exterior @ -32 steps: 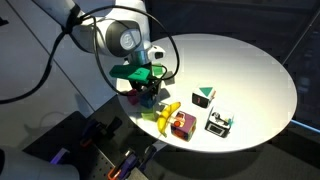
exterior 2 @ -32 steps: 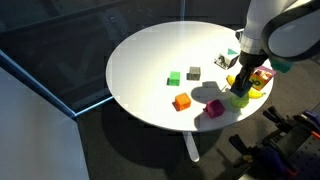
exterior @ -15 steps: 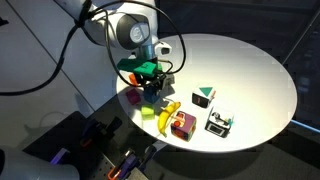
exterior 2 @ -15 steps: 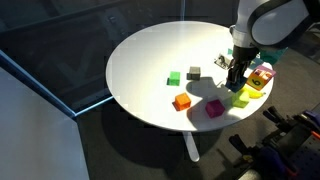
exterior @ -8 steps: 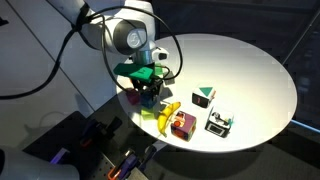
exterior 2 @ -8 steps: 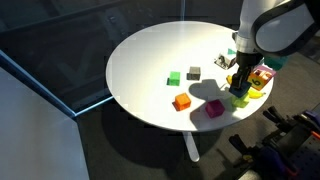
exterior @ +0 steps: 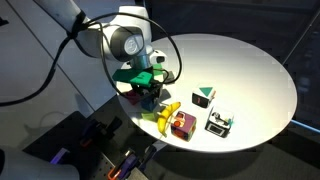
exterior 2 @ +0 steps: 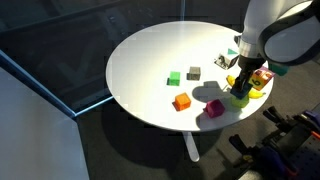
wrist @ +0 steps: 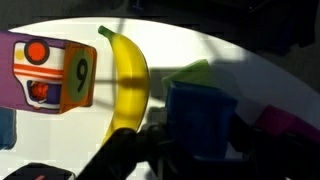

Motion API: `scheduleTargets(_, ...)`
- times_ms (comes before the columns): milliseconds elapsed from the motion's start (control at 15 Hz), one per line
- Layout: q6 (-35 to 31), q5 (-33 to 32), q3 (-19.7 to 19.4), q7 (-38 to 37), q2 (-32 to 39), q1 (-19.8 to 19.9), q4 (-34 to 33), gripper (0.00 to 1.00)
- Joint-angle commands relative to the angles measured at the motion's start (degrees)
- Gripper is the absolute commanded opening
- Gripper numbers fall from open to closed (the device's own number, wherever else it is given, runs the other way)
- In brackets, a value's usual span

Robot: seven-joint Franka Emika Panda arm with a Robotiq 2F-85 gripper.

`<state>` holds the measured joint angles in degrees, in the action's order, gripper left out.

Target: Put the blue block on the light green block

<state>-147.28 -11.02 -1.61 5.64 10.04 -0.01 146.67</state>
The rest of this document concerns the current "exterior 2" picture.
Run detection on magenta block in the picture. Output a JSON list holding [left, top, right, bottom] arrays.
[[203, 98, 226, 119]]

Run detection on white table leg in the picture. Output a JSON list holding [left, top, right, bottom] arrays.
[[182, 131, 201, 163]]

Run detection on white partition panel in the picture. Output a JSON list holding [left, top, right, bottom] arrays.
[[0, 66, 90, 180]]

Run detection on bright green block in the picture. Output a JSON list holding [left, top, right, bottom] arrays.
[[167, 70, 181, 87]]

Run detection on black clamp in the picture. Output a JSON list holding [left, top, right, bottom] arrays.
[[228, 133, 259, 159], [262, 105, 296, 134]]

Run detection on orange number six cube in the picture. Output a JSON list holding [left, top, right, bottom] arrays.
[[248, 65, 276, 92]]

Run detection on light green block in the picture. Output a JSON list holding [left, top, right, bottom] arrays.
[[230, 94, 251, 110]]

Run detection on zebra picture cube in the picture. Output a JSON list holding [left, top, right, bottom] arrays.
[[213, 52, 240, 71]]

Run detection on yellow banana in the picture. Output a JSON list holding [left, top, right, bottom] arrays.
[[226, 74, 267, 100]]

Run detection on perforated metal board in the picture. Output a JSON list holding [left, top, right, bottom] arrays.
[[289, 134, 320, 180]]

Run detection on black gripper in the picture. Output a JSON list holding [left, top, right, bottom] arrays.
[[234, 55, 267, 92]]

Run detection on purple clamp handle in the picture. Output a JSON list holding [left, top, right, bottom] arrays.
[[302, 109, 320, 127]]

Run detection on orange block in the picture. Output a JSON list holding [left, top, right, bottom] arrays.
[[173, 92, 192, 112]]

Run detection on grey block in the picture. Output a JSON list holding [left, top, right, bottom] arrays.
[[186, 66, 202, 81]]

